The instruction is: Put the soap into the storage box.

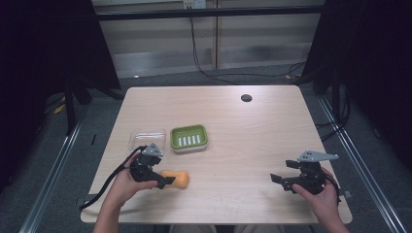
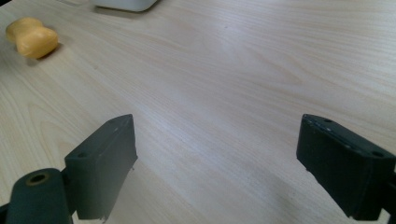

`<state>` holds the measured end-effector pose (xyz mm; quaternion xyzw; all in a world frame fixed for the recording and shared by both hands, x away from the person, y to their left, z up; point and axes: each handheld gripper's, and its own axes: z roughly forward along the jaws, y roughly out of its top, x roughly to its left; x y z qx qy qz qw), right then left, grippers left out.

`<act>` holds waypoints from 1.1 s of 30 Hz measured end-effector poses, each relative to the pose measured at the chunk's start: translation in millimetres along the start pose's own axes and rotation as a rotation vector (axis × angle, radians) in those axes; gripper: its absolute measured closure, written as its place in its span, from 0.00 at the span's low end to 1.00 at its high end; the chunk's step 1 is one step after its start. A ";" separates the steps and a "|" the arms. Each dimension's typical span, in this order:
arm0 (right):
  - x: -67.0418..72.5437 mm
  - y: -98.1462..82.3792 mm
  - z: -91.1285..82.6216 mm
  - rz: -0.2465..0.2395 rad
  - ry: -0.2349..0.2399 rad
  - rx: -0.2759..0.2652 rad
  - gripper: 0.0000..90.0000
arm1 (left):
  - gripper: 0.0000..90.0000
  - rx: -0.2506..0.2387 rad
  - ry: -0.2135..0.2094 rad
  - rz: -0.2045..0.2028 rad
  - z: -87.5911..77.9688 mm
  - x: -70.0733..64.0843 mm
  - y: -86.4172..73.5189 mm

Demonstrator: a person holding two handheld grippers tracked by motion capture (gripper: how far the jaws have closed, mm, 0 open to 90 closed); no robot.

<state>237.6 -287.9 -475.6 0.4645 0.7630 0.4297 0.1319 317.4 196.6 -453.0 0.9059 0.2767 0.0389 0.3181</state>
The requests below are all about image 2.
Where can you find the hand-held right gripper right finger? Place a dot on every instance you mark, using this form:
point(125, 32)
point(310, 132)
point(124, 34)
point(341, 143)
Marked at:
point(342, 168)

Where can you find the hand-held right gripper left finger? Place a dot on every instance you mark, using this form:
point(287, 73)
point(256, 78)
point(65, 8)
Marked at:
point(99, 168)

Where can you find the white container edge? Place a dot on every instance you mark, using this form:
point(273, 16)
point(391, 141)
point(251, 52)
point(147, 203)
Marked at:
point(124, 4)

